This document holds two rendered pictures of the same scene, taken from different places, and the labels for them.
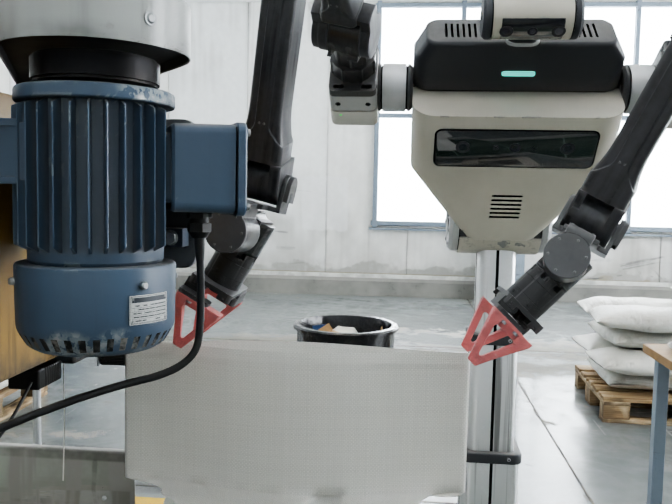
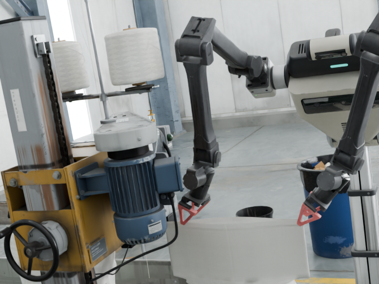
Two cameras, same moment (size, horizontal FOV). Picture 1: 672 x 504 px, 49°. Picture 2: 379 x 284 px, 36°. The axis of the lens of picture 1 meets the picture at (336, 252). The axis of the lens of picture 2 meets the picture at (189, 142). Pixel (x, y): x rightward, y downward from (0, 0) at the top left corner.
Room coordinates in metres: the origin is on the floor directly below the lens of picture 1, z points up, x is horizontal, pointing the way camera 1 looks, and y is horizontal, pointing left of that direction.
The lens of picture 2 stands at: (-0.77, -0.48, 1.62)
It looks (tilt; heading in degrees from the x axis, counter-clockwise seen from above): 10 degrees down; 20
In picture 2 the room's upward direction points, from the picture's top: 9 degrees counter-clockwise
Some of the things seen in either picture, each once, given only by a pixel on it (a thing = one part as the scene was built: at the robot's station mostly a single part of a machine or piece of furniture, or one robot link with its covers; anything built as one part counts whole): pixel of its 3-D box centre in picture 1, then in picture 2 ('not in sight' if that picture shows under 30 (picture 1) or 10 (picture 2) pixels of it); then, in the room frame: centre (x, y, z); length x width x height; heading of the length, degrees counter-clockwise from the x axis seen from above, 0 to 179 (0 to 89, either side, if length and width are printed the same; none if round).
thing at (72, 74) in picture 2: not in sight; (64, 66); (0.89, 0.49, 1.61); 0.15 x 0.14 x 0.17; 85
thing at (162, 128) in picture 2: not in sight; (159, 138); (1.25, 0.35, 1.29); 0.08 x 0.05 x 0.09; 85
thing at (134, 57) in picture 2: not in sight; (134, 56); (0.87, 0.23, 1.61); 0.17 x 0.17 x 0.17
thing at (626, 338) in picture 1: (635, 332); not in sight; (4.39, -1.82, 0.44); 0.66 x 0.43 x 0.13; 175
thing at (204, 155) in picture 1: (202, 181); (169, 178); (0.76, 0.14, 1.25); 0.10 x 0.08 x 0.12; 20
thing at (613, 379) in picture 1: (632, 371); not in sight; (4.38, -1.81, 0.20); 0.66 x 0.42 x 0.13; 172
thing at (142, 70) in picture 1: (96, 75); (128, 150); (0.72, 0.23, 1.35); 0.12 x 0.12 x 0.04
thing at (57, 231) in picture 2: not in sight; (47, 240); (0.58, 0.47, 1.14); 0.11 x 0.06 x 0.11; 85
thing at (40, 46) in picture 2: not in sight; (43, 45); (0.67, 0.41, 1.68); 0.05 x 0.03 x 0.06; 175
